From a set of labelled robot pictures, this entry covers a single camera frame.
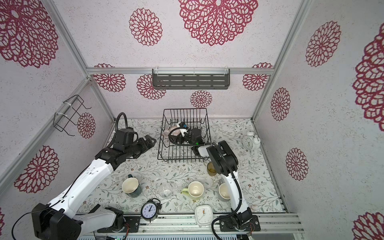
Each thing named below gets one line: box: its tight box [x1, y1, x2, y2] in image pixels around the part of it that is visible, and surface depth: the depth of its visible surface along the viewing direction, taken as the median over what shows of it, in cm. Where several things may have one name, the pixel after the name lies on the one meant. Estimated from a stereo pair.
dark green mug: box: [122, 174, 142, 198], surface depth 80 cm
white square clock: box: [195, 205, 214, 228], surface depth 76 cm
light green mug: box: [182, 181, 205, 201], surface depth 79 cm
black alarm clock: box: [140, 198, 162, 223], surface depth 78 cm
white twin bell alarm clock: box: [242, 131, 261, 150], surface depth 98 cm
